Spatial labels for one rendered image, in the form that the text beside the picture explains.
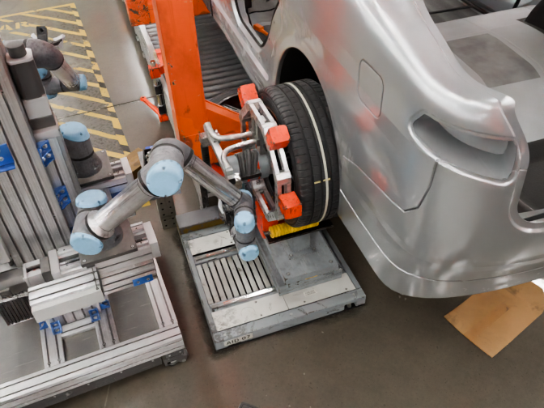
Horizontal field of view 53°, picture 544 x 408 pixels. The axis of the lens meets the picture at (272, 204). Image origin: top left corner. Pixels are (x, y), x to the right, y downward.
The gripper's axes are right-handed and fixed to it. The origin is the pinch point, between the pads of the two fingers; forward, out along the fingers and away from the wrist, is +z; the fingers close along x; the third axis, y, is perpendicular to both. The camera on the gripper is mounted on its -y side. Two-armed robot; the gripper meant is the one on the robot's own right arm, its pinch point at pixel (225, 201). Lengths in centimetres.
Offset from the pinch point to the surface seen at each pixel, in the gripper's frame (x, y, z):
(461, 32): -155, 22, 63
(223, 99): -34, -33, 130
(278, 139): -22.8, 30.5, -5.5
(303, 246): -42, -56, 12
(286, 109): -31.1, 34.1, 8.2
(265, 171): -21.6, 2.8, 10.0
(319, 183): -36.9, 11.0, -15.0
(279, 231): -25.5, -30.2, 2.3
